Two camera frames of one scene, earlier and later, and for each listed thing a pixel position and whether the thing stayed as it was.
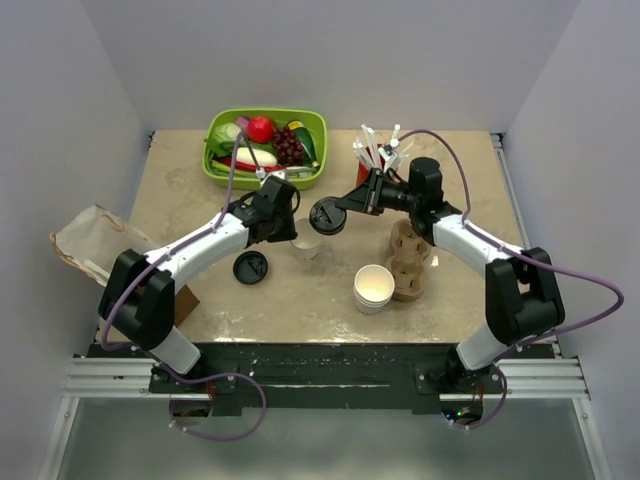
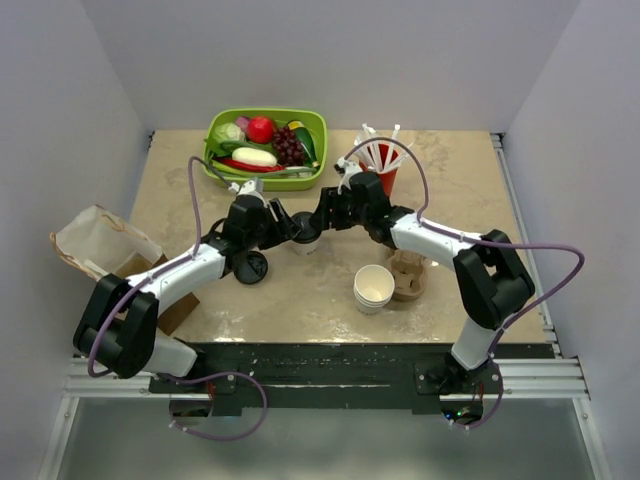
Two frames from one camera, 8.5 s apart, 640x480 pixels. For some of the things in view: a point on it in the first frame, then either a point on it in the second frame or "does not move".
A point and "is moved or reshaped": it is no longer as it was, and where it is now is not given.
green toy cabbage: x=226 y=132 does not move
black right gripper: x=363 y=199 -> x=332 y=198
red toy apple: x=260 y=129 does not move
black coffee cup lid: x=325 y=217 is moved or reshaped
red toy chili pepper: x=248 y=166 does not move
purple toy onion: x=242 y=122 does not move
